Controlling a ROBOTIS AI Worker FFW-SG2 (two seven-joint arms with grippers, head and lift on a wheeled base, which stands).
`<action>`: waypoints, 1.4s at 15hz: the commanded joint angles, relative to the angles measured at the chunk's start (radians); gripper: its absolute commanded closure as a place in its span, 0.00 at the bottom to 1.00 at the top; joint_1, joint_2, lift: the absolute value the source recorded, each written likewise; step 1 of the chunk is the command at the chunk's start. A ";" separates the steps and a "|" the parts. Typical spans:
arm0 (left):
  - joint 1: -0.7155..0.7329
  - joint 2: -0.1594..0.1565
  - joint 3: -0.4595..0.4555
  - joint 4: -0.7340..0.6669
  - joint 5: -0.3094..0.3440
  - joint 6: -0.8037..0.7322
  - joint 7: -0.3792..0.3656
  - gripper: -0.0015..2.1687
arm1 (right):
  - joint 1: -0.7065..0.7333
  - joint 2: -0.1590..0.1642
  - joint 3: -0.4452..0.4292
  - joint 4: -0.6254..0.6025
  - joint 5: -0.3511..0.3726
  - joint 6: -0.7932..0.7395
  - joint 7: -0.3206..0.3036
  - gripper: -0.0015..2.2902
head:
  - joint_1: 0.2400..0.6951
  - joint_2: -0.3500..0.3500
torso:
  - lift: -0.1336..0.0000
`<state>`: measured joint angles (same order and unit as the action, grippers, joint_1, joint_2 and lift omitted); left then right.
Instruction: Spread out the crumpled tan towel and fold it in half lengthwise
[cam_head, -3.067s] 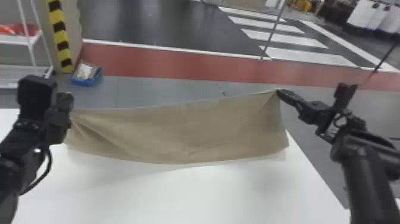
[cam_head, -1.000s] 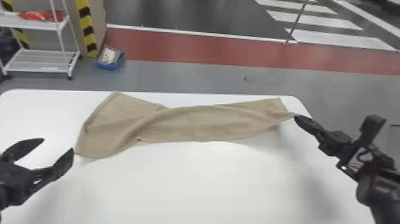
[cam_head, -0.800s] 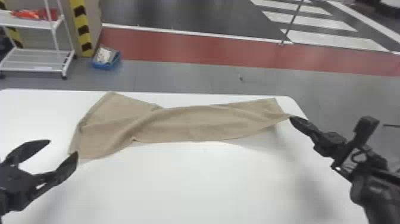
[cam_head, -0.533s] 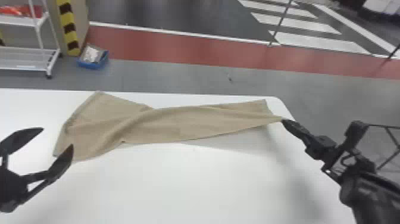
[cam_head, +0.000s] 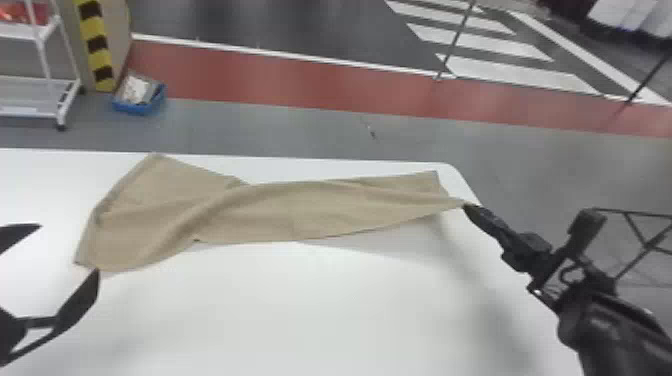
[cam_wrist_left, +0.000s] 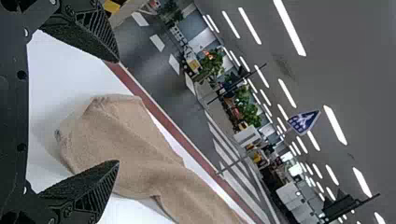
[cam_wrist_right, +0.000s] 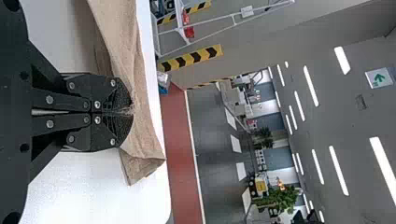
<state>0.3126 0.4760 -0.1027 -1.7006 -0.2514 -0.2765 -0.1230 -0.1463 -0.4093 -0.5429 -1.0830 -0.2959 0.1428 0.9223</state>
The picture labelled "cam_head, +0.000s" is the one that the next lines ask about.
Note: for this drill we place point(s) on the blue basket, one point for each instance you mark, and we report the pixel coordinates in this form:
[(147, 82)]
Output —
[(139, 94)]

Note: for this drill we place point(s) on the black metal frame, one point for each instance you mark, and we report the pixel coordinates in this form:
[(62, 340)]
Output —
[(638, 236)]

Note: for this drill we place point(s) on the beige towel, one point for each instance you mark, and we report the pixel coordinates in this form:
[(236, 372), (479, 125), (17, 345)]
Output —
[(220, 215)]

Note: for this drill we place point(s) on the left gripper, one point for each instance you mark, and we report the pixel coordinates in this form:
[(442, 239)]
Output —
[(9, 336)]

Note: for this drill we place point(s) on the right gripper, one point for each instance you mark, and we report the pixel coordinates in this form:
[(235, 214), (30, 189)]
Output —
[(527, 252)]

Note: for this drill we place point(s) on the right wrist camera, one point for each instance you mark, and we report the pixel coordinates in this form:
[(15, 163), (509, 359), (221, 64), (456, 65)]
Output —
[(587, 227)]

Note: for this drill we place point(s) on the white shelf trolley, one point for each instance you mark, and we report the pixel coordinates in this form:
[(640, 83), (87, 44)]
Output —
[(36, 97)]

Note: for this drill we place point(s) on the yellow black striped post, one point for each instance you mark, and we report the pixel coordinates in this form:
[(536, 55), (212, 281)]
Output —
[(97, 47)]

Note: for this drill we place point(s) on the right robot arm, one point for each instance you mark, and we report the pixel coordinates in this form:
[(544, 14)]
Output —
[(614, 330)]

